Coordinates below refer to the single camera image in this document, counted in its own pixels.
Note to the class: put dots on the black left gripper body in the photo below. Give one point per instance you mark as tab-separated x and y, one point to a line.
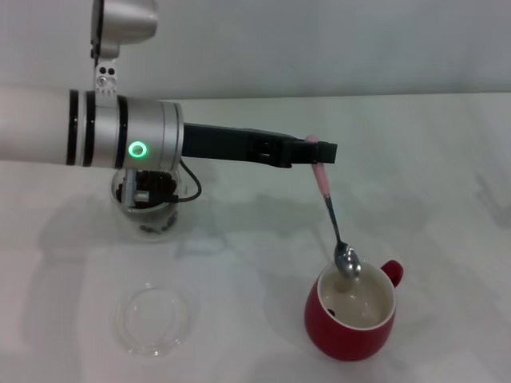
223	143

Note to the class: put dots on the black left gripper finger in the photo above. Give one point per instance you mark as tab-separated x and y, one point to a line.
307	153

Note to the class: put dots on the red mug white inside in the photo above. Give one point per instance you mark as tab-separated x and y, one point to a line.
339	343

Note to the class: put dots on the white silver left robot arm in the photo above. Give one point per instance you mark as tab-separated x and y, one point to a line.
40	123

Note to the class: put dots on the dark coffee beans heap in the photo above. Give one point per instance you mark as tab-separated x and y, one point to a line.
161	183

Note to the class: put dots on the single dark coffee bean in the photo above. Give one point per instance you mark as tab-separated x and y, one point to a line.
331	311

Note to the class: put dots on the clear glass saucer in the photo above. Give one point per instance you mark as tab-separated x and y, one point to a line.
151	345

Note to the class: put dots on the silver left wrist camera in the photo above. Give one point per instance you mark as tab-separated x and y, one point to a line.
141	196

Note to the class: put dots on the clear double-wall glass cup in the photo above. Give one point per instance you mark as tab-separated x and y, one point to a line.
131	225

